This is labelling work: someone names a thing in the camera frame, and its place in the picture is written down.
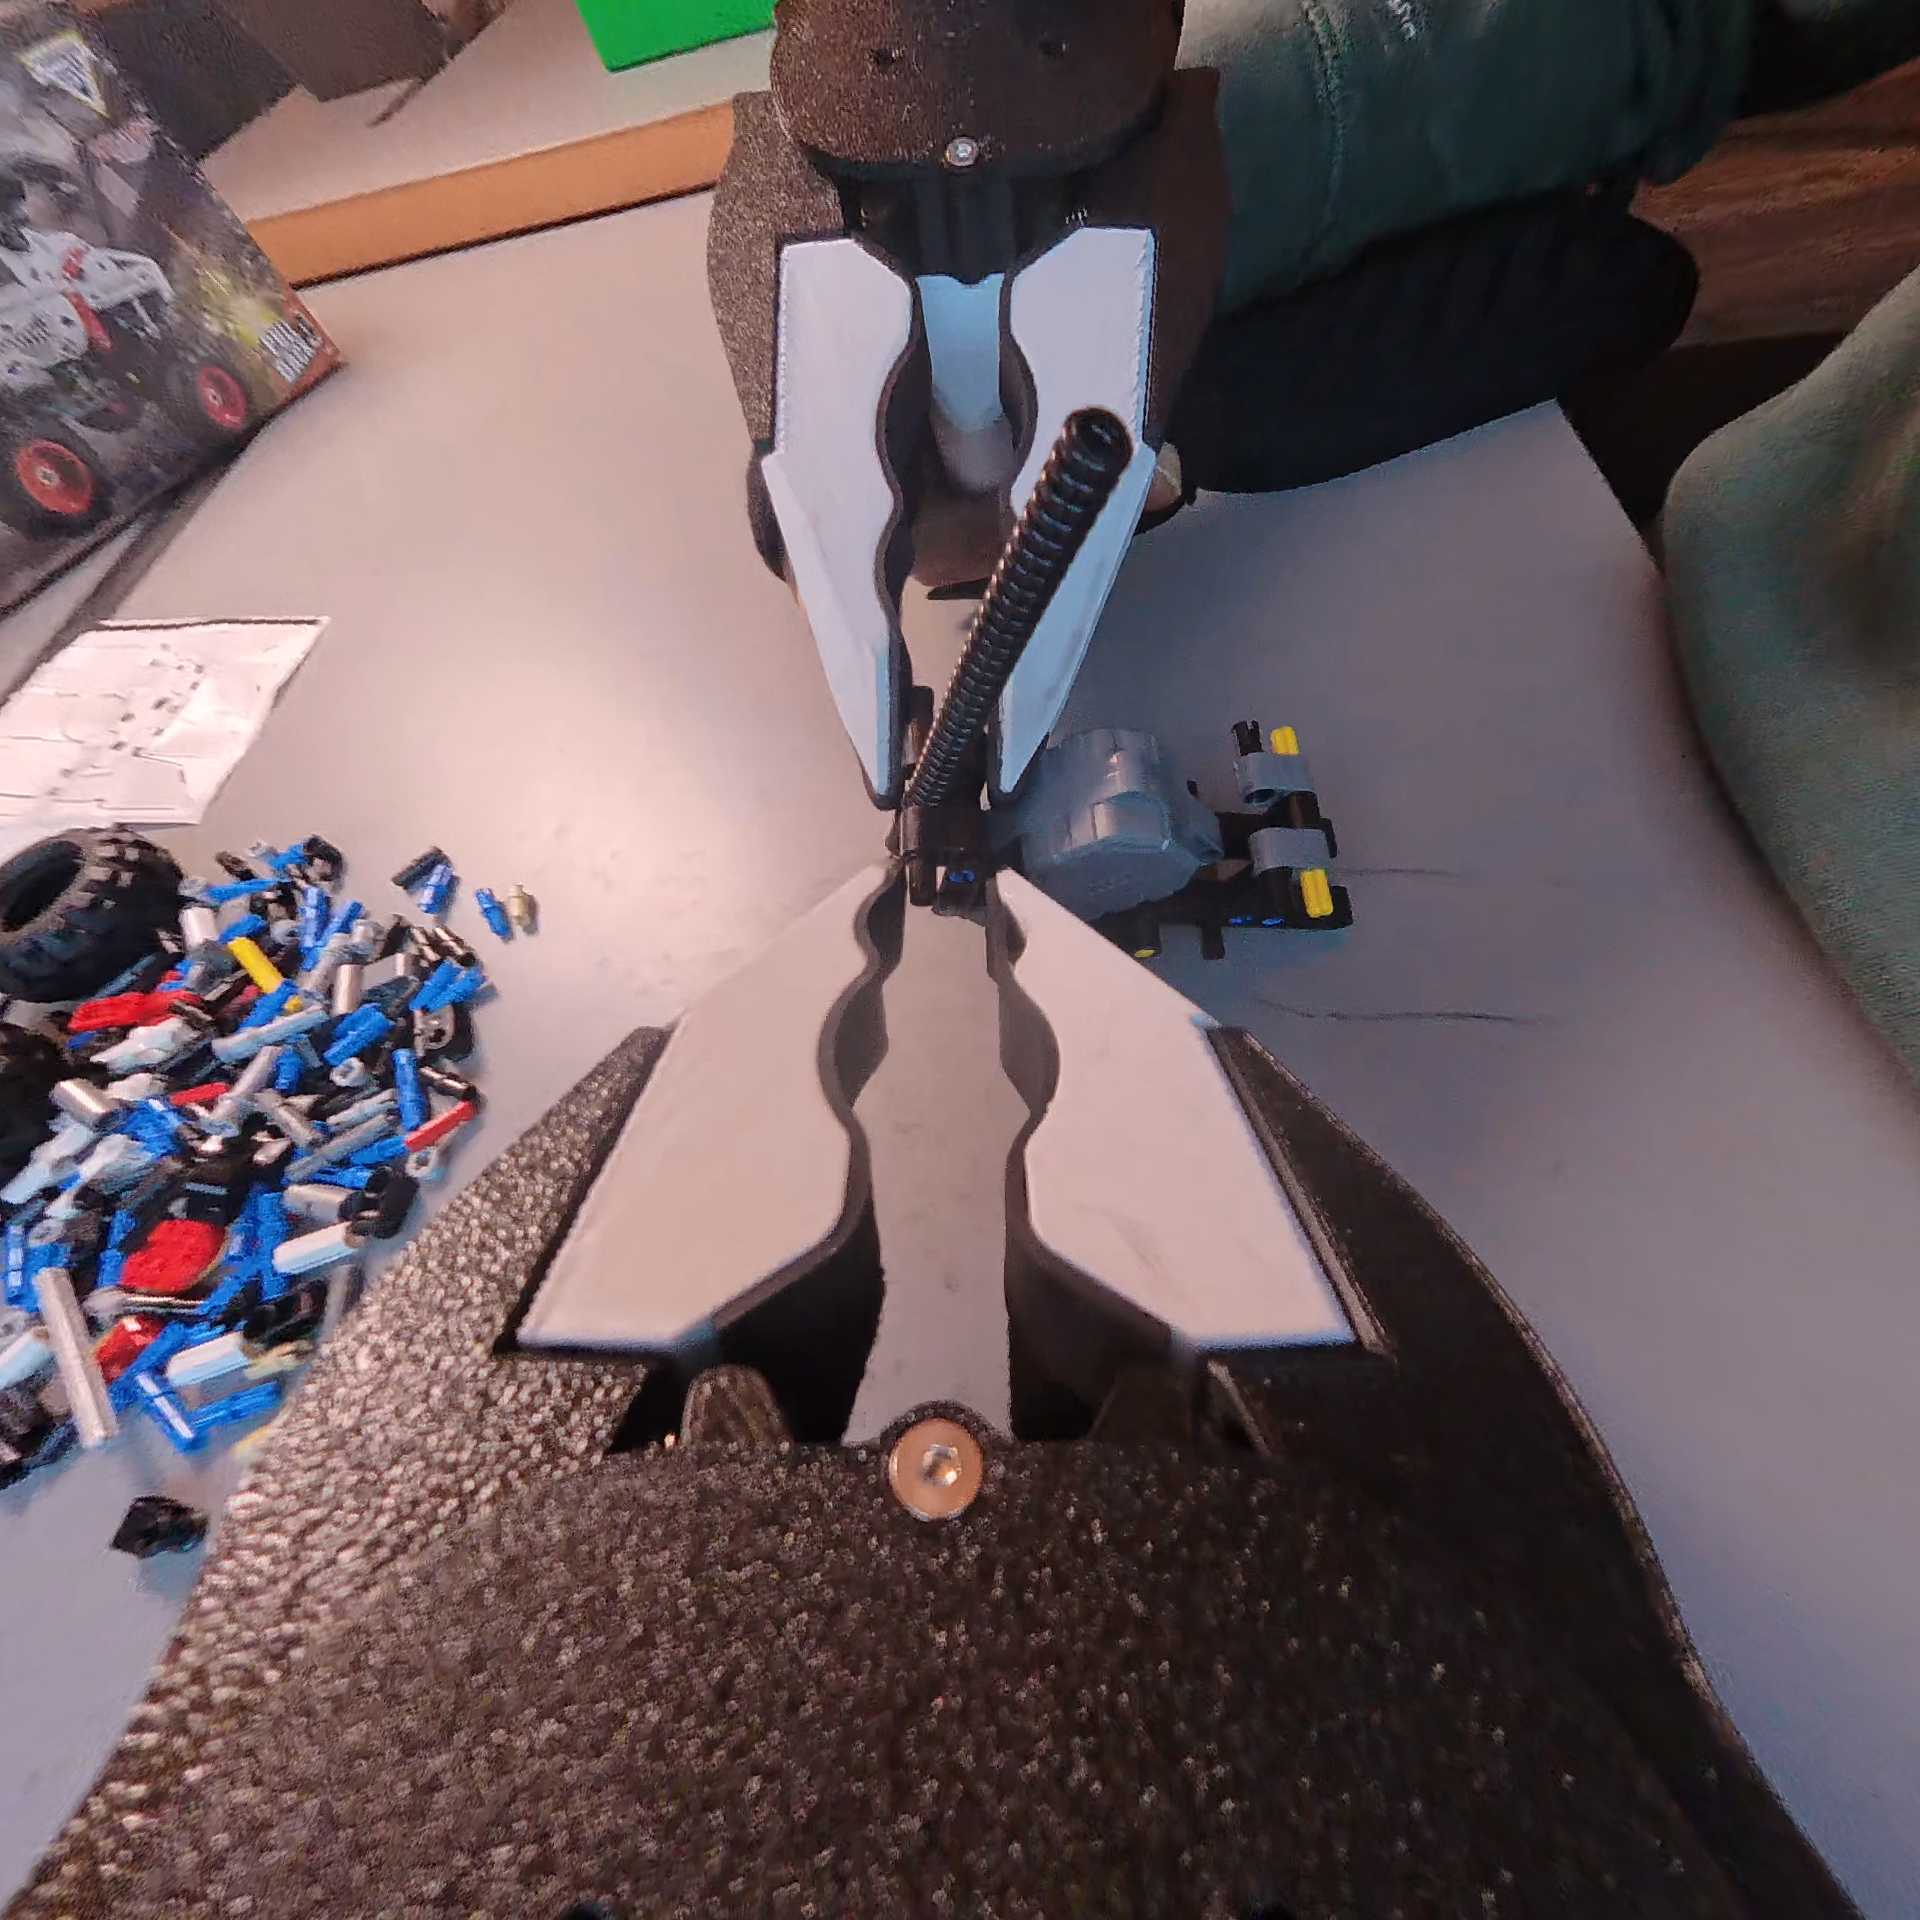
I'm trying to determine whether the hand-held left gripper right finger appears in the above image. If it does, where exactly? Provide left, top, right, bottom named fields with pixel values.
left=984, top=865, right=1357, bottom=1417

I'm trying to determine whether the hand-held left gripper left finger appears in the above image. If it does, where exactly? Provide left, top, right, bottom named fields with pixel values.
left=516, top=865, right=925, bottom=1436

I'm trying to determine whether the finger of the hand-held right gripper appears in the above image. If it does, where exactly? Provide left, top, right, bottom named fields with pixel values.
left=757, top=236, right=920, bottom=808
left=978, top=227, right=1163, bottom=797

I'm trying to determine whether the black toothed rod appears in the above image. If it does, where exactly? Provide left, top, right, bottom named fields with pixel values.
left=909, top=412, right=1135, bottom=903

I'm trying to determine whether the pile of small building bricks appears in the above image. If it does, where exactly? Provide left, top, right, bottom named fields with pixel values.
left=0, top=835, right=558, bottom=1561

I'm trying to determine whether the person's right forearm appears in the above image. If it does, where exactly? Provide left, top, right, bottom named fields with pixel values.
left=1187, top=0, right=1920, bottom=319

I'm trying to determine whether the grey desk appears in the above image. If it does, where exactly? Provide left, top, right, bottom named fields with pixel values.
left=0, top=197, right=1920, bottom=1920

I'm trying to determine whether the green plastic crate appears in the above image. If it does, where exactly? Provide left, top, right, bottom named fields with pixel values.
left=571, top=0, right=781, bottom=73

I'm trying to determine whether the wood-edged table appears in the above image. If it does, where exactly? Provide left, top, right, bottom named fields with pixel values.
left=211, top=0, right=788, bottom=289

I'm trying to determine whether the black toy tyre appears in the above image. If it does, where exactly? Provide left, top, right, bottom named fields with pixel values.
left=0, top=832, right=188, bottom=1001

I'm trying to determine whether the toy truck box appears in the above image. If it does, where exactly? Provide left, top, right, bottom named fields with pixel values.
left=0, top=17, right=341, bottom=618

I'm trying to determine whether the clear sticker sheet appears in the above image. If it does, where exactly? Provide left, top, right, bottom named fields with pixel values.
left=0, top=616, right=327, bottom=828

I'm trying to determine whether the person's torso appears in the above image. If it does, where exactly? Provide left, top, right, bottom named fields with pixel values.
left=1660, top=332, right=1920, bottom=1082

